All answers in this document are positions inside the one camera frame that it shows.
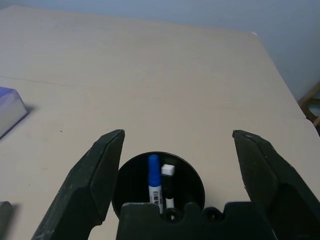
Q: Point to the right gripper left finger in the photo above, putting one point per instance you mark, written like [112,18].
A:
[92,180]

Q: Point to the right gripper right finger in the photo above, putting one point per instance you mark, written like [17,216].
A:
[275,180]

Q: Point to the black capped white marker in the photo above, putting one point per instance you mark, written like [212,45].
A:
[168,182]

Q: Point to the grey glasses case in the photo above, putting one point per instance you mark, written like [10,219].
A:
[5,215]

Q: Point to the large blue capped marker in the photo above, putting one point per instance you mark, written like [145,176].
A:
[154,175]

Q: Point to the wooden stool yellow-green seat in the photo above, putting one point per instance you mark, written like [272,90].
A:
[311,105]

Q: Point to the black plastic cup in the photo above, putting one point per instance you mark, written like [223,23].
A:
[190,185]

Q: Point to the purple tissue pack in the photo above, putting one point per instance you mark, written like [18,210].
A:
[10,110]

